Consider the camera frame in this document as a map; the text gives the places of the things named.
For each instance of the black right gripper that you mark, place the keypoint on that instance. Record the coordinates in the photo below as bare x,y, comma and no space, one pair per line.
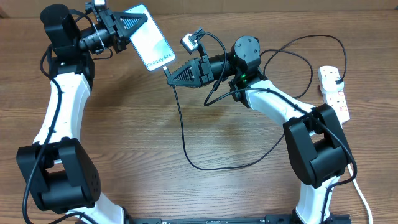
198,68

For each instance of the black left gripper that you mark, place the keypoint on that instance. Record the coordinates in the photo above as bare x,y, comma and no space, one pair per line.
115,23

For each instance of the blue Galaxy smartphone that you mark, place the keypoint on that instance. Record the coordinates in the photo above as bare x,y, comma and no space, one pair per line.
149,43

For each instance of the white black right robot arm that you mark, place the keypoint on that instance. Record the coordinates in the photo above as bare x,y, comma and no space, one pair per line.
317,147

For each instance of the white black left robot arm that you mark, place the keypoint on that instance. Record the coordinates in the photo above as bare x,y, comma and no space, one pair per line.
59,174

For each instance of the white charger plug adapter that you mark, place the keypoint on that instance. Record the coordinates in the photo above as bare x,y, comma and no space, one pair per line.
330,84

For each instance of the white power strip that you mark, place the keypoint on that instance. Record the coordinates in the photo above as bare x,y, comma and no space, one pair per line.
337,99

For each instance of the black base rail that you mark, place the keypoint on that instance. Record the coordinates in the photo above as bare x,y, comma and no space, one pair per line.
217,221

